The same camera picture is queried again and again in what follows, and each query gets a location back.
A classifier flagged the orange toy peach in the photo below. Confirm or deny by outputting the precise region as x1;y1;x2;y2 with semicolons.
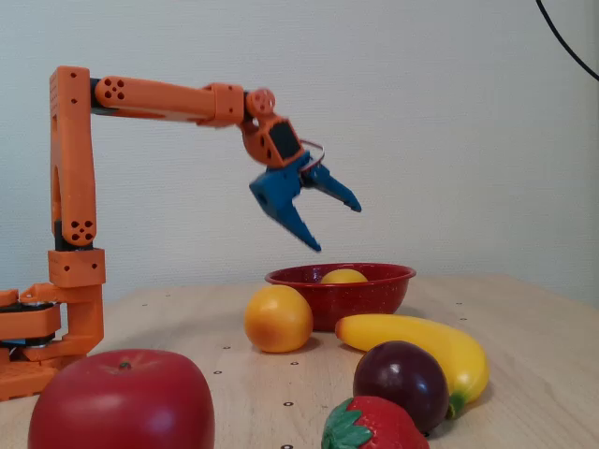
243;284;314;355

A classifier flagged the dark purple toy plum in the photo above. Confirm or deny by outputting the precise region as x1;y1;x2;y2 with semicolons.
352;340;451;436

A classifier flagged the yellow toy banana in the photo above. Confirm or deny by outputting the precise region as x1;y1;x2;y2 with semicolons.
334;312;491;420

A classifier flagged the red speckled enamel bowl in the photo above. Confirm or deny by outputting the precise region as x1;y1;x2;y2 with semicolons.
264;262;417;333

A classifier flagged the red toy strawberry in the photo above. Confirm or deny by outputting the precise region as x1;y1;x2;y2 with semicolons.
320;395;431;449

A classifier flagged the red toy apple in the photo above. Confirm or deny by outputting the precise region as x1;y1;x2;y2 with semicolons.
27;348;216;449

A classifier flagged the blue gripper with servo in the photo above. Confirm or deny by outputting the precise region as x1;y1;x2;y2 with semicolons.
248;152;363;253

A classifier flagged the white red servo wire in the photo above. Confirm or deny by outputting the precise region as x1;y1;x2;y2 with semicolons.
299;138;327;174

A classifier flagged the black hanging cable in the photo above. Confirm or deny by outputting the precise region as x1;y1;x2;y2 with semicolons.
535;0;599;81

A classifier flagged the yellow toy lemon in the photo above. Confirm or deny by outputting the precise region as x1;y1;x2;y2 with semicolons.
319;268;370;284

